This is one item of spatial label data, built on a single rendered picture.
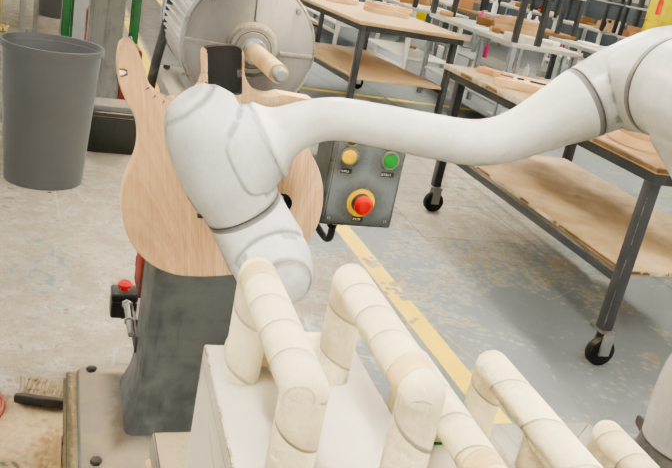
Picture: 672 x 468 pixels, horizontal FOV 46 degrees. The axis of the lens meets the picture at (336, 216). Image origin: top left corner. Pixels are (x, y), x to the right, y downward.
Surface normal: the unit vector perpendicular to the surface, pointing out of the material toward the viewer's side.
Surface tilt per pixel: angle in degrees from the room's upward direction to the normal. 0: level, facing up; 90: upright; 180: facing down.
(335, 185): 90
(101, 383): 24
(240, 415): 0
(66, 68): 94
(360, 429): 0
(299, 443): 90
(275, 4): 83
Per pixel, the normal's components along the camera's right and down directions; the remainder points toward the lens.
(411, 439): -0.18, 0.29
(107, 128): 0.32, 0.37
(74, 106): 0.74, 0.40
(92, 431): 0.06, -0.93
